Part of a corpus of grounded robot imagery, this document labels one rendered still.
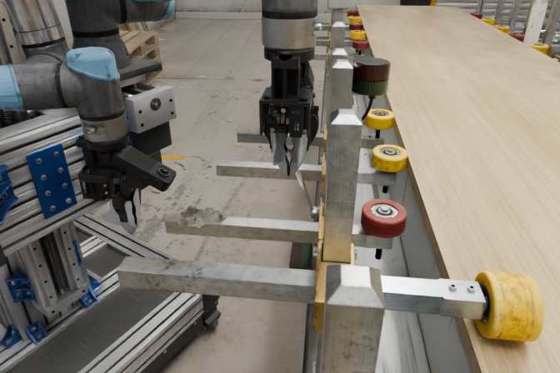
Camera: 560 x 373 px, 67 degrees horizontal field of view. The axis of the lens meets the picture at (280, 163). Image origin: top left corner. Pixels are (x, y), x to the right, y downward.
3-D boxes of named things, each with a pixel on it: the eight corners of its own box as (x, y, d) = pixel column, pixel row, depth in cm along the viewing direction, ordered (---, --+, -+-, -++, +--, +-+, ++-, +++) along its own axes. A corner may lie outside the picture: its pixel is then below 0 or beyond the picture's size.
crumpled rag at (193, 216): (172, 227, 81) (171, 216, 80) (183, 207, 87) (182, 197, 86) (217, 230, 80) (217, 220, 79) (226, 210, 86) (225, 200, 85)
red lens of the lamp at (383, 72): (352, 79, 68) (354, 66, 67) (352, 69, 74) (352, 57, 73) (391, 81, 68) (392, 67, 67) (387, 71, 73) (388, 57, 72)
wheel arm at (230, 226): (166, 237, 84) (163, 219, 82) (172, 227, 87) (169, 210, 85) (390, 253, 80) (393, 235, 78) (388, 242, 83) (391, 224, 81)
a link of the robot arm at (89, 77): (65, 46, 72) (118, 44, 74) (79, 107, 77) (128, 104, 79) (52, 57, 66) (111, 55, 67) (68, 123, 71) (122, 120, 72)
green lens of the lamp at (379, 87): (352, 94, 70) (352, 82, 68) (350, 83, 75) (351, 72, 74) (389, 96, 69) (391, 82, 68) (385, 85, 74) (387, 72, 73)
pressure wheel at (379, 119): (378, 156, 121) (383, 119, 116) (357, 147, 127) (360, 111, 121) (395, 148, 126) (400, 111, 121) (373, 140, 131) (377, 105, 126)
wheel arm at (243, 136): (237, 145, 129) (236, 131, 127) (239, 141, 132) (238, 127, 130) (383, 152, 125) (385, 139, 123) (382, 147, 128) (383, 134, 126)
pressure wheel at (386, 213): (357, 270, 80) (363, 219, 74) (356, 243, 87) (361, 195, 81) (402, 273, 79) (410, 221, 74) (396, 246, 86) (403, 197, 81)
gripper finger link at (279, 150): (265, 188, 67) (264, 134, 63) (271, 170, 72) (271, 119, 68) (285, 190, 67) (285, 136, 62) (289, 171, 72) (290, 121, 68)
